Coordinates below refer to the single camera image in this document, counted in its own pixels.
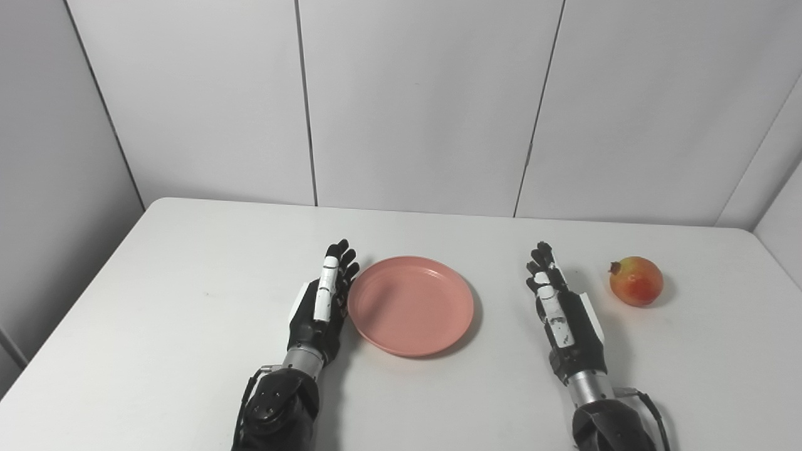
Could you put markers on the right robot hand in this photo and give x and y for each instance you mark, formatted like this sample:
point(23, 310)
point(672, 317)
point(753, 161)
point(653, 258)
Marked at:
point(567, 326)

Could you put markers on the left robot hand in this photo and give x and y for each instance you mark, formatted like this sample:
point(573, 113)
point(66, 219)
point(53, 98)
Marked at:
point(319, 313)

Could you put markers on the red yellow pomegranate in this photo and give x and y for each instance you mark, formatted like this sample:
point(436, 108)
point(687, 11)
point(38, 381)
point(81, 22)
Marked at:
point(636, 280)

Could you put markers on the pink round plate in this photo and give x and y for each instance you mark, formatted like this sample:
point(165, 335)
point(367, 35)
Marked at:
point(410, 305)

